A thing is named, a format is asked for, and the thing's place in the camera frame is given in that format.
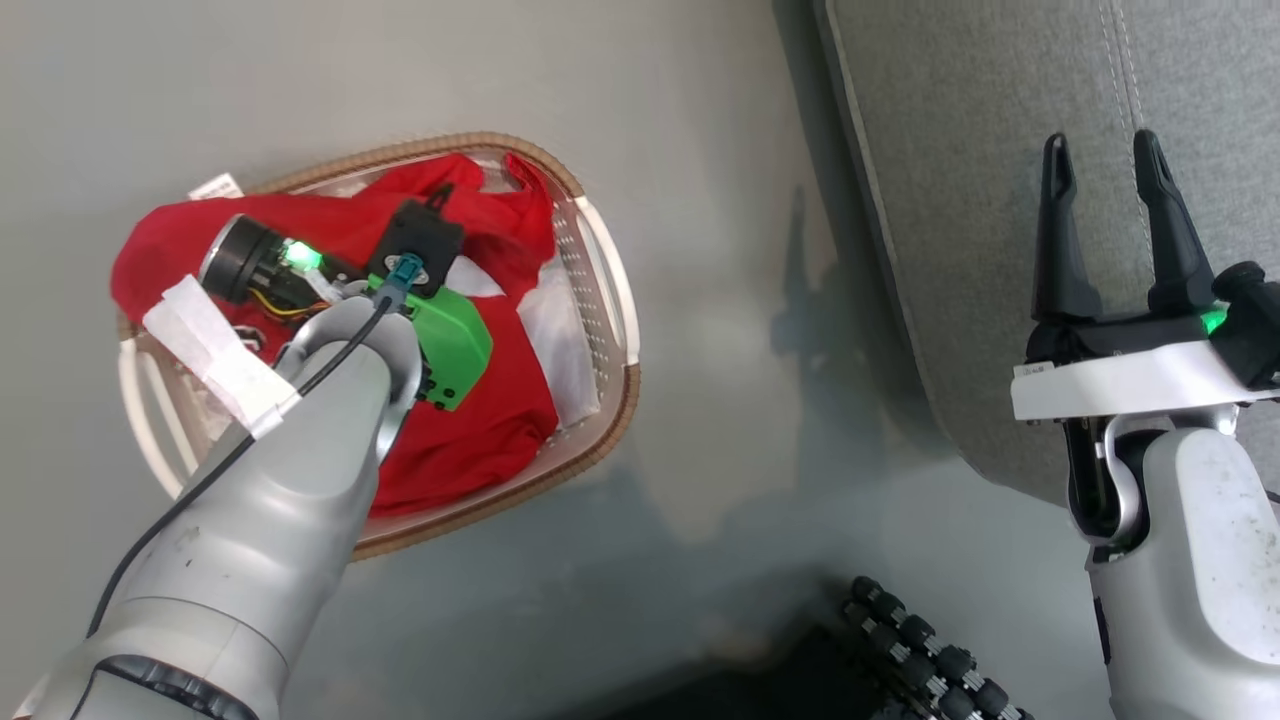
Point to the small white paper label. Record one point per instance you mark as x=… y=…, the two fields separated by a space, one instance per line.
x=216 y=187

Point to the black roller base wheel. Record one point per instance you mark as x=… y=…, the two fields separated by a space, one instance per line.
x=930 y=650

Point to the black cylindrical left gripper motor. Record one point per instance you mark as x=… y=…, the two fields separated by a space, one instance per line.
x=240 y=260

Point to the white basket liner sheet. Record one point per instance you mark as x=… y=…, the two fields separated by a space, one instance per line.
x=560 y=350

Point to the red and white jersey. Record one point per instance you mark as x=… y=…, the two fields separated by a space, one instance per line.
x=480 y=440

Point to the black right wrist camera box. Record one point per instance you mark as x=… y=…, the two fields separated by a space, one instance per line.
x=1255 y=320

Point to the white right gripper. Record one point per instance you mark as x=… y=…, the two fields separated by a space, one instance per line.
x=1120 y=385

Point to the white tape strip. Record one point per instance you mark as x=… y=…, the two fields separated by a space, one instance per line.
x=215 y=350

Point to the white laundry basket brown rim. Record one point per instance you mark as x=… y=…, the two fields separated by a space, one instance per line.
x=605 y=300

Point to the grey fabric sofa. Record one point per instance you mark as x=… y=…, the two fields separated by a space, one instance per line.
x=1000 y=200

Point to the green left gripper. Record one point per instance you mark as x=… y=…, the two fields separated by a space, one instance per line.
x=455 y=345

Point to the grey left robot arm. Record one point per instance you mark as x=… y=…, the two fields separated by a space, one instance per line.
x=260 y=500

